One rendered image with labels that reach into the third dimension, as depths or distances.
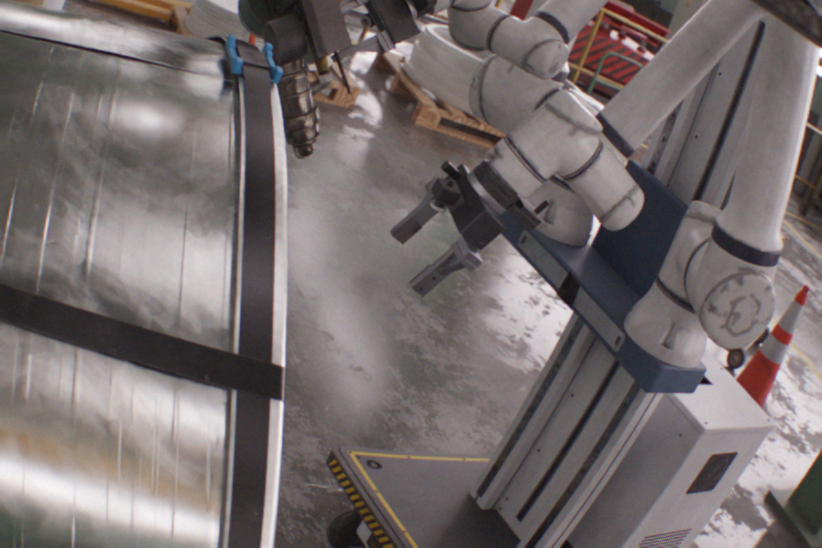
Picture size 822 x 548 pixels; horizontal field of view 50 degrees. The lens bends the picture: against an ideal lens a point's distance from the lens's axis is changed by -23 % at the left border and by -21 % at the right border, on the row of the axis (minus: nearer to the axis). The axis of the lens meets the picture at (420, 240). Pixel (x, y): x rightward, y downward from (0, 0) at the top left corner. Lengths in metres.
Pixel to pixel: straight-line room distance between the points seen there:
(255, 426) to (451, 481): 1.76
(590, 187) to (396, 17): 0.48
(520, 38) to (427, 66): 5.22
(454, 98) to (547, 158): 5.42
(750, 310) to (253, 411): 1.01
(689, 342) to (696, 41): 0.56
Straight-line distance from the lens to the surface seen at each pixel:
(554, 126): 1.54
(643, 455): 2.35
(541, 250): 2.16
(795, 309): 4.82
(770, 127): 1.63
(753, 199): 1.65
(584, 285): 2.05
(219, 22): 6.35
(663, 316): 1.88
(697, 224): 1.84
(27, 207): 0.89
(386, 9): 1.82
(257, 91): 1.09
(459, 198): 1.58
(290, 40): 1.46
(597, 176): 1.57
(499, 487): 2.52
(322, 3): 1.47
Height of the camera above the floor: 1.65
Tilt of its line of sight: 19 degrees down
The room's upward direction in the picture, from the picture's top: 24 degrees clockwise
